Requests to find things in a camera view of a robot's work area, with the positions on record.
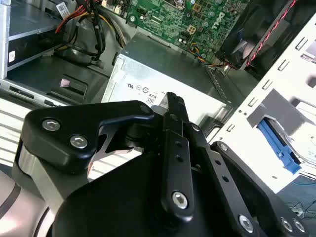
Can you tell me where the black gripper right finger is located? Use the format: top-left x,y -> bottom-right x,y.
176,96 -> 311,237

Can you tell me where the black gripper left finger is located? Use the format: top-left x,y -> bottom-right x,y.
21,92 -> 196,220

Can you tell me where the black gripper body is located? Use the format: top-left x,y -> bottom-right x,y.
12,118 -> 250,237

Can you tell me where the hard disk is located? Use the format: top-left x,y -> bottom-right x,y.
256,116 -> 316,176

